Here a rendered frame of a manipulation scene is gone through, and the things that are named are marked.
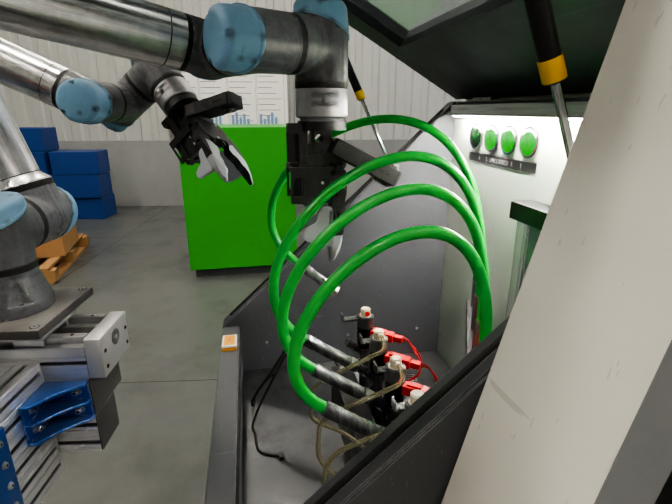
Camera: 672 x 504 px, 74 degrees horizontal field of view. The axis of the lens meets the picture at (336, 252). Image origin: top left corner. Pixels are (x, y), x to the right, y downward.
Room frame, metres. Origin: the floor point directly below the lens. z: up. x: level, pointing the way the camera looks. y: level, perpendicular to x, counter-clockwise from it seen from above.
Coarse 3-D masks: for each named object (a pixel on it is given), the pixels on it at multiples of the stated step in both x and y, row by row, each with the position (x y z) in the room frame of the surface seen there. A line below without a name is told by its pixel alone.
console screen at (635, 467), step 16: (656, 384) 0.21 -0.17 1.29; (656, 400) 0.21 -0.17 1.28; (640, 416) 0.21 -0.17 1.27; (656, 416) 0.20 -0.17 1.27; (640, 432) 0.21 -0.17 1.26; (656, 432) 0.20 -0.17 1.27; (624, 448) 0.21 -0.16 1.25; (640, 448) 0.20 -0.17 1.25; (656, 448) 0.19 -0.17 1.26; (624, 464) 0.20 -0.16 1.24; (640, 464) 0.20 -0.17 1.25; (656, 464) 0.19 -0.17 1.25; (608, 480) 0.21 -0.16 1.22; (624, 480) 0.20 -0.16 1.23; (640, 480) 0.19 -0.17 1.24; (656, 480) 0.19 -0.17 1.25; (608, 496) 0.20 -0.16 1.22; (624, 496) 0.20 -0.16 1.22; (640, 496) 0.19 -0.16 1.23; (656, 496) 0.18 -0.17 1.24
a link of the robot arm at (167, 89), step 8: (168, 80) 0.93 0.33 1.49; (176, 80) 0.94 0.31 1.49; (184, 80) 0.95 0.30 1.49; (160, 88) 0.92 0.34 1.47; (168, 88) 0.92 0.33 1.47; (176, 88) 0.92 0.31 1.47; (184, 88) 0.93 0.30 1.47; (160, 96) 0.93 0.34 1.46; (168, 96) 0.92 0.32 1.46; (160, 104) 0.93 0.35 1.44
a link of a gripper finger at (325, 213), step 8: (320, 208) 0.65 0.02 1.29; (328, 208) 0.65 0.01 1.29; (320, 216) 0.65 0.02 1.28; (328, 216) 0.65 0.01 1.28; (320, 224) 0.65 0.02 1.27; (328, 224) 0.65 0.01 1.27; (304, 232) 0.65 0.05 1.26; (312, 232) 0.65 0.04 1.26; (320, 232) 0.65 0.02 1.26; (312, 240) 0.65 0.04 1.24; (336, 240) 0.65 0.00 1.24; (336, 248) 0.65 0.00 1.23
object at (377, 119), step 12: (360, 120) 0.76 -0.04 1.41; (372, 120) 0.76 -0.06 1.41; (384, 120) 0.75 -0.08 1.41; (396, 120) 0.75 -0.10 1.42; (408, 120) 0.74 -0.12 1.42; (420, 120) 0.74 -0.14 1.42; (336, 132) 0.77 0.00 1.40; (432, 132) 0.74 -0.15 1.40; (444, 144) 0.73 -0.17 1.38; (456, 156) 0.73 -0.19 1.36; (468, 168) 0.72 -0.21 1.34; (468, 180) 0.72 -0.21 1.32; (276, 192) 0.80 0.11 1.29; (480, 204) 0.72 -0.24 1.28; (276, 240) 0.80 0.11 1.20; (288, 252) 0.79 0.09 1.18
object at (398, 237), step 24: (384, 240) 0.43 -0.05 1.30; (408, 240) 0.44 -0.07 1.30; (456, 240) 0.45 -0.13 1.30; (360, 264) 0.43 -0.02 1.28; (480, 264) 0.45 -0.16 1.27; (480, 288) 0.46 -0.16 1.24; (312, 312) 0.42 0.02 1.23; (480, 312) 0.46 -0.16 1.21; (480, 336) 0.46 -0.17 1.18; (288, 360) 0.42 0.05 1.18; (312, 408) 0.42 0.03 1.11; (336, 408) 0.43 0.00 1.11; (360, 432) 0.43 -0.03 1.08
